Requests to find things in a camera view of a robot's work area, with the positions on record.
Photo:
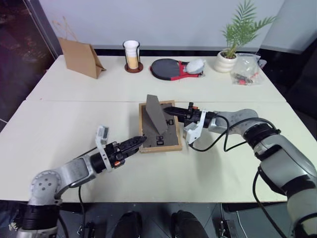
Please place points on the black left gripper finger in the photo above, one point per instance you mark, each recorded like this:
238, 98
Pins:
135, 147
133, 140

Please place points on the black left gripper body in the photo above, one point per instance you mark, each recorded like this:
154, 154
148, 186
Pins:
114, 151

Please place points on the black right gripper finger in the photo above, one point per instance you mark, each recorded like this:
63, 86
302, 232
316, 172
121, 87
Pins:
176, 114
177, 109

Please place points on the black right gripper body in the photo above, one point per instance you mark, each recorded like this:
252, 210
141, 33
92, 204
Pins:
189, 115

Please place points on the wooden picture frame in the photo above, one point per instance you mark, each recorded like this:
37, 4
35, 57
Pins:
158, 129

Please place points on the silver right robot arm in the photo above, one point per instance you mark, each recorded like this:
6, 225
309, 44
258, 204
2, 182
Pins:
280, 158

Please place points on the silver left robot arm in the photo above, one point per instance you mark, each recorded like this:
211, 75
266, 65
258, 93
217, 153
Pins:
71, 171

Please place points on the black and red paddles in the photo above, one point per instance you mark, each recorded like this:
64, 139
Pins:
164, 69

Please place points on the white grey cloth bundle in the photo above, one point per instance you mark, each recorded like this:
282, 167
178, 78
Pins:
195, 65

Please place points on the cup stack in holder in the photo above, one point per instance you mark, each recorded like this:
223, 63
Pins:
134, 70

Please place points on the white ribbed plant pot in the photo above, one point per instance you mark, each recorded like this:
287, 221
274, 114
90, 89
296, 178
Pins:
225, 63

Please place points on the stack of white paper cups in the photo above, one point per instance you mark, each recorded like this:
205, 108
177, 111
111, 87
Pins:
131, 54

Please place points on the clear plastic bag of parts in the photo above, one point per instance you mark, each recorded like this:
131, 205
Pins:
247, 70

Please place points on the dark rounded shape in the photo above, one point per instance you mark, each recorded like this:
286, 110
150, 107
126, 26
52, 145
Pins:
188, 224

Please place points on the brown paper bag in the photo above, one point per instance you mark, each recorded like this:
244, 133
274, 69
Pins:
81, 58

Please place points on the green palm plant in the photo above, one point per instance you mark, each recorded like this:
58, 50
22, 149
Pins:
241, 27

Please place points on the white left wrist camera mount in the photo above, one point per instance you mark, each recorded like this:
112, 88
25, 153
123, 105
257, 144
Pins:
103, 138

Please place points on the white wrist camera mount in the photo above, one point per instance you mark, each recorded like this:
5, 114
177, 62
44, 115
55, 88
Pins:
103, 138
194, 132

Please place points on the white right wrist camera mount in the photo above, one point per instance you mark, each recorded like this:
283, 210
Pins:
194, 132

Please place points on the metal table bracket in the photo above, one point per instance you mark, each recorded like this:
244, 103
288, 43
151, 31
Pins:
226, 228
86, 230

